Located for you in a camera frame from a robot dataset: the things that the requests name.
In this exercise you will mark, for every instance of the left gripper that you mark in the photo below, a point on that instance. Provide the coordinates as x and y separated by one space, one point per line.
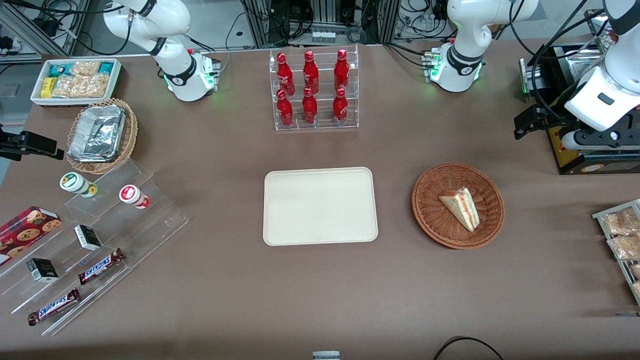
554 116

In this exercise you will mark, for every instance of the triangular sandwich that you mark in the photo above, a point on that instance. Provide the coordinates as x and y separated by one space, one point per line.
462 207

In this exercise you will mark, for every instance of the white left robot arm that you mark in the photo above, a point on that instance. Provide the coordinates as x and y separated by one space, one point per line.
467 30

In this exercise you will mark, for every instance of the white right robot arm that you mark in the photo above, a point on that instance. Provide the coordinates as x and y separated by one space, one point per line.
177 75

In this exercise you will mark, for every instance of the round brown wicker basket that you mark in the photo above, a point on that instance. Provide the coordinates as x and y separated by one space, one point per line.
432 210

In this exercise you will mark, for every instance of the cream plastic tray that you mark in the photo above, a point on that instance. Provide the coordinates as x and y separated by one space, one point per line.
320 206

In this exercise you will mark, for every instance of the oval light wicker basket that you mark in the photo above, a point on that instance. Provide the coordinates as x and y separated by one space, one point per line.
131 135

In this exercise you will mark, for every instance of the black glass food warmer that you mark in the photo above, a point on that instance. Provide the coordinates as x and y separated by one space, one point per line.
595 162

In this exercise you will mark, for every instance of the clear cracker packet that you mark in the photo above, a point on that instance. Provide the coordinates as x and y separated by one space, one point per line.
636 290
625 246
85 67
620 222
635 271
82 86

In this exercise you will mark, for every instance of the red cola bottle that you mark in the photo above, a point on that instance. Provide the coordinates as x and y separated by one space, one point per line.
310 109
340 109
341 72
310 75
285 111
285 75

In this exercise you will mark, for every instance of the clear acrylic bottle rack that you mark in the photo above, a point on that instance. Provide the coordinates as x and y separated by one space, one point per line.
322 120

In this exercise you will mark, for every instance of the white connector block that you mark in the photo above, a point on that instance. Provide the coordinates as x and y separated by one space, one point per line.
323 36

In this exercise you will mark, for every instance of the small grey box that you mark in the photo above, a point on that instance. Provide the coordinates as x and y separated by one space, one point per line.
326 355

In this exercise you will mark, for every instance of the clear acrylic stepped stand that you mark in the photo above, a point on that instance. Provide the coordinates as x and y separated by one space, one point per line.
145 227

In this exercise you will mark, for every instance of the red lid white cup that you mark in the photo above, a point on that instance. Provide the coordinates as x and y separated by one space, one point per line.
132 195

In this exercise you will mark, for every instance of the white snack bin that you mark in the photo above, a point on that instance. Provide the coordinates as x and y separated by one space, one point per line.
116 80

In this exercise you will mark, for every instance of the teal snack packet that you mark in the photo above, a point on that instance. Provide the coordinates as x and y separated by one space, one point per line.
106 67
59 69

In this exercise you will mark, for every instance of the aluminium foil container stack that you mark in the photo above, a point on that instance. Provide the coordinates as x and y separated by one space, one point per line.
97 132

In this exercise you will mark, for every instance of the Snickers bar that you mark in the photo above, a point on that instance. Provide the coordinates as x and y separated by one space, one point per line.
100 266
54 306

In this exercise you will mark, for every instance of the small black box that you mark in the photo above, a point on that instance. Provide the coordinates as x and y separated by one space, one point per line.
87 237
42 270

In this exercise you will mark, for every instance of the green lid white cup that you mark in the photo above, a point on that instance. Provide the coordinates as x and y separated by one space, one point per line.
75 183

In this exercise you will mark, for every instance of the yellow snack packet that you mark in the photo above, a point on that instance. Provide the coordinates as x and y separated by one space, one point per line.
47 87

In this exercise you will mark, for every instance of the black clamp device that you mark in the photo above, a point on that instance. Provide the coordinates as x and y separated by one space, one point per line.
30 142

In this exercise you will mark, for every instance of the red cookie box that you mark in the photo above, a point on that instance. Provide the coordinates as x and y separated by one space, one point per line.
25 232

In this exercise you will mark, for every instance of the aluminium frame rack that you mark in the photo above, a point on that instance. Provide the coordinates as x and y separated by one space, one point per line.
385 20

